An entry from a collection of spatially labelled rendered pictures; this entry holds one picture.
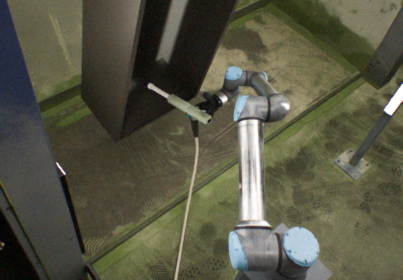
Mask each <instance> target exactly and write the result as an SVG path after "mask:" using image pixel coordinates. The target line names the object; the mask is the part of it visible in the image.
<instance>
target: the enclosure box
mask: <svg viewBox="0 0 403 280"><path fill-rule="evenodd" d="M238 2H239V0H82V74H81V98H82V100H83V101H84V102H85V103H86V105H87V106H88V108H89V109H90V110H91V111H92V113H93V114H94V115H95V117H96V118H97V119H98V121H99V123H100V124H102V126H103V127H104V128H105V130H106V131H107V132H108V134H109V135H110V137H111V138H112V139H113V140H114V142H115V143H117V142H119V141H120V140H123V139H124V138H126V137H128V136H129V135H131V134H133V133H135V132H137V131H139V130H141V129H142V128H144V127H146V126H147V125H150V124H151V123H153V121H155V120H157V119H159V118H160V117H162V116H164V115H166V114H168V113H169V112H172V111H173V110H175V109H176V107H175V106H173V105H171V104H169V103H167V98H165V97H164V96H162V95H160V94H159V93H157V92H155V91H153V90H152V89H149V88H148V84H149V83H152V84H153V85H154V86H155V87H156V88H158V89H160V90H162V91H163V92H165V93H166V94H168V95H172V94H174V95H175V96H177V97H179V98H181V99H182V100H184V101H186V102H189V101H191V100H192V99H194V98H196V96H197V94H198V92H199V90H200V88H201V86H202V82H203V80H204V78H205V76H206V74H207V73H208V70H209V68H210V66H211V64H212V62H213V59H214V57H215V55H216V53H217V50H218V48H219V45H220V43H221V41H222V39H223V37H224V35H225V32H226V30H227V27H228V25H229V23H230V21H231V19H232V16H233V14H234V11H235V10H236V7H237V5H238Z"/></svg>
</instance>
